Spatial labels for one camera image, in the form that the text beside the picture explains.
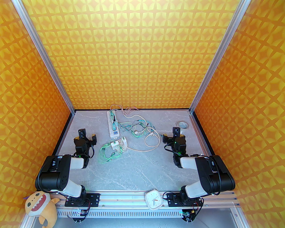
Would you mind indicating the round white power socket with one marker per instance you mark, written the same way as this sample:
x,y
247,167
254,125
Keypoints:
x,y
120,145

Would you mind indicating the small controller board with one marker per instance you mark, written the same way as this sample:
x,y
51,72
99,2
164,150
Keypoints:
x,y
188,214
80,214

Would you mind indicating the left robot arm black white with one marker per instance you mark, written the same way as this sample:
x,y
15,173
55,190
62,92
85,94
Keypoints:
x,y
51,178

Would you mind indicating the yellow plush monster toy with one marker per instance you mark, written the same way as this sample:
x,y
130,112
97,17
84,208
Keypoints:
x,y
35,202

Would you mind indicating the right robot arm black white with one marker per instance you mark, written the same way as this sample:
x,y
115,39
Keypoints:
x,y
218,180

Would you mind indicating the white charger adapter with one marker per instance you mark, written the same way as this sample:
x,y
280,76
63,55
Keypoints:
x,y
124,140
113,144

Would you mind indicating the teal charger plug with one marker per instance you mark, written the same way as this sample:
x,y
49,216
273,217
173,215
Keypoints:
x,y
114,126

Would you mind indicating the white tape roll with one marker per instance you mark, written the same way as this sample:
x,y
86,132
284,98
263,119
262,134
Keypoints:
x,y
179,127

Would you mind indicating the long white power strip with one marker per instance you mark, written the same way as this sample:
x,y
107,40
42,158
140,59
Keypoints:
x,y
112,129

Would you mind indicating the aluminium frame post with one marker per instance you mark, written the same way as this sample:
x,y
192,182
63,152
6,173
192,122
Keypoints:
x,y
44,58
213,66

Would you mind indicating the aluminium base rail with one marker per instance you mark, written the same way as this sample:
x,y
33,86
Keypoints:
x,y
124,198

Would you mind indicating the white square clock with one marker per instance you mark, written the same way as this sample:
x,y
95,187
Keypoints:
x,y
153,199

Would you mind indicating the black table edge strip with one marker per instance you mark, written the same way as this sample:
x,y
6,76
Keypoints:
x,y
203,133
64,131

